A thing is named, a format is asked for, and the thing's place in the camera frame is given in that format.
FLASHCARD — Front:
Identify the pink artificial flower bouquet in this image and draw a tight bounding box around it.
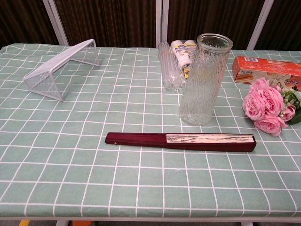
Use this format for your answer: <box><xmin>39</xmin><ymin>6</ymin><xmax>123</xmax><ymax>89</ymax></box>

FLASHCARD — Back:
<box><xmin>242</xmin><ymin>77</ymin><xmax>301</xmax><ymax>137</ymax></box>

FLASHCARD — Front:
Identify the clear textured glass vase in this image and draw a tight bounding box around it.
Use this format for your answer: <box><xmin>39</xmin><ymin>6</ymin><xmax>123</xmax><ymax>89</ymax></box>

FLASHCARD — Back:
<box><xmin>179</xmin><ymin>33</ymin><xmax>234</xmax><ymax>126</ymax></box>

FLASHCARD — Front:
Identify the dark red folded fan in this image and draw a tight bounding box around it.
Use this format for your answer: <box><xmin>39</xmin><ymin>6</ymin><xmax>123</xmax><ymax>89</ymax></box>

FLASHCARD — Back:
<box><xmin>104</xmin><ymin>132</ymin><xmax>257</xmax><ymax>153</ymax></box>

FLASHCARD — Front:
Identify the clear plastic tube bundle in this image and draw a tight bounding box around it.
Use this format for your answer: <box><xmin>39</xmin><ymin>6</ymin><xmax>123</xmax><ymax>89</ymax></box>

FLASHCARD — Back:
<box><xmin>158</xmin><ymin>41</ymin><xmax>186</xmax><ymax>89</ymax></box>

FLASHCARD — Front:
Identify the green checkered tablecloth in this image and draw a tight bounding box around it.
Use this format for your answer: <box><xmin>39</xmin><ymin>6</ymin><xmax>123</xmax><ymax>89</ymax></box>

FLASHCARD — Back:
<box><xmin>0</xmin><ymin>43</ymin><xmax>301</xmax><ymax>218</ymax></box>

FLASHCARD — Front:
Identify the white mesh metal shelf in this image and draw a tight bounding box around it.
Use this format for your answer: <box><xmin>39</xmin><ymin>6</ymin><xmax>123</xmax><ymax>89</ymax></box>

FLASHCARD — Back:
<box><xmin>23</xmin><ymin>39</ymin><xmax>101</xmax><ymax>102</ymax></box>

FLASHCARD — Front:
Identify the orange plastic wrap box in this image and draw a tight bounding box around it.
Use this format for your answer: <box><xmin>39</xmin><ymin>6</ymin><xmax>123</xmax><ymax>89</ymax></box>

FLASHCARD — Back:
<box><xmin>231</xmin><ymin>56</ymin><xmax>301</xmax><ymax>92</ymax></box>

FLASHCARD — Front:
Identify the white folding screen frame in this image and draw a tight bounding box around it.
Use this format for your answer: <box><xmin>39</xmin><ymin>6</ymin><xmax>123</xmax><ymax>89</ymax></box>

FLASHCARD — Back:
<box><xmin>42</xmin><ymin>0</ymin><xmax>275</xmax><ymax>50</ymax></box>

